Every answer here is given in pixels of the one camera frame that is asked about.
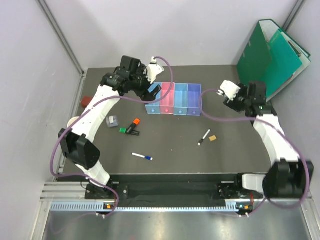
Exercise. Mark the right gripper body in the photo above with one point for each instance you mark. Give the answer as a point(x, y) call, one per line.
point(240, 101)

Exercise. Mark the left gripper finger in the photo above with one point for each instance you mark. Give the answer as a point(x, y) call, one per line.
point(155, 89)
point(148, 98)

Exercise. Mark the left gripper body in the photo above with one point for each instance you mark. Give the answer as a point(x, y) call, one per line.
point(140, 85)

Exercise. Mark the purple plastic bin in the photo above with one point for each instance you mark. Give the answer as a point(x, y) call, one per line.
point(194, 99)

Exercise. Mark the small cork eraser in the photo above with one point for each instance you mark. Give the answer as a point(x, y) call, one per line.
point(213, 138)

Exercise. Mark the clear staples box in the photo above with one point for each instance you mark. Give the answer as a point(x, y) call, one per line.
point(112, 121)

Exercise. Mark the brown box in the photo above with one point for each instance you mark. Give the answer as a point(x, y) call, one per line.
point(86, 100)

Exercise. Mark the pink plastic bin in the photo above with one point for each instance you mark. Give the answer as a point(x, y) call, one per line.
point(167, 104)

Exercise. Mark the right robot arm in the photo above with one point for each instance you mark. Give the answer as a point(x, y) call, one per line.
point(289, 175)

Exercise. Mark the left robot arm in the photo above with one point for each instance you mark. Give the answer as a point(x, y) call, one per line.
point(77, 141)

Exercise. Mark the orange cap highlighter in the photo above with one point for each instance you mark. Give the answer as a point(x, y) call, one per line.
point(133, 125)

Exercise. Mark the green cap highlighter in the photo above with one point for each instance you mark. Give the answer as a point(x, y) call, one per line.
point(123, 130)

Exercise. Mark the black cap whiteboard marker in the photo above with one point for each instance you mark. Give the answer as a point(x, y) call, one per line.
point(204, 137)

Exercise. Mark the blue cap whiteboard marker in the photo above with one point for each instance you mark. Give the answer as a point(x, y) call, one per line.
point(149, 158)

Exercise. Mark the teal folder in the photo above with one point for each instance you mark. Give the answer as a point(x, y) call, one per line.
point(284, 63)

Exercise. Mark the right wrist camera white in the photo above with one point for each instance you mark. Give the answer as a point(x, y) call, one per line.
point(229, 90)

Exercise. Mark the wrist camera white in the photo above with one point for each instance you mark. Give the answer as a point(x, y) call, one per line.
point(229, 90)
point(153, 70)

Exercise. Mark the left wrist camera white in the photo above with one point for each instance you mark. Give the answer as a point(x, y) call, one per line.
point(153, 70)

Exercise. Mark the green ring binder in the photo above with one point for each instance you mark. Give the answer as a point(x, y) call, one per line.
point(256, 56)

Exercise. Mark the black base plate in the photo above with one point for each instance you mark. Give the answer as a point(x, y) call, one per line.
point(171, 189)

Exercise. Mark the aluminium rail with cable duct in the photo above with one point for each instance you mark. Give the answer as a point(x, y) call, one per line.
point(69, 197)

